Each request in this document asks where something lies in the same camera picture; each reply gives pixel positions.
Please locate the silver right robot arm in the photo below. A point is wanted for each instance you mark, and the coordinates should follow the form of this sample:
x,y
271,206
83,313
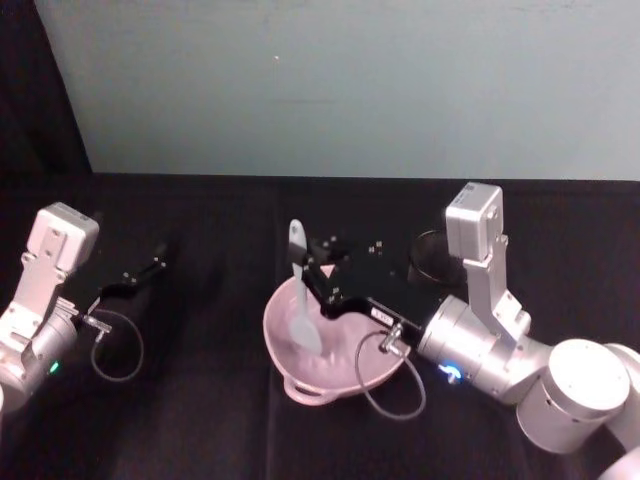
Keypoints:
x,y
575,385

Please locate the black curtain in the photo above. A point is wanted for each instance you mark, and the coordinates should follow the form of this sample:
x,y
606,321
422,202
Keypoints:
x,y
30,90

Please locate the black table cloth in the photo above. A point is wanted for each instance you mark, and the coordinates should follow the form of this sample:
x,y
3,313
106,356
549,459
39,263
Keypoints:
x,y
210,425

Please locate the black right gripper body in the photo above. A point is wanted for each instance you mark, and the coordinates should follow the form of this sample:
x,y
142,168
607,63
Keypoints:
x,y
400,300

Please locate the black round container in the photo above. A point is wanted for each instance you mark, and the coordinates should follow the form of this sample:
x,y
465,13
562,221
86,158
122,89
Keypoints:
x,y
430,260

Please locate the grey plastic spoon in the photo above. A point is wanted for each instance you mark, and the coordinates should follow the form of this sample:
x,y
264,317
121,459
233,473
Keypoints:
x,y
304,327

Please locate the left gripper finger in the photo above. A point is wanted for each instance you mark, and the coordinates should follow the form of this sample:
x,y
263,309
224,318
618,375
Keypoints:
x,y
132,282

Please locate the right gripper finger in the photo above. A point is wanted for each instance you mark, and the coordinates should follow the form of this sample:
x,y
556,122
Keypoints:
x,y
345,255
325,300

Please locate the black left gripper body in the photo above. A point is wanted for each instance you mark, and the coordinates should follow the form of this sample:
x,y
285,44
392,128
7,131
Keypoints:
x,y
85,295

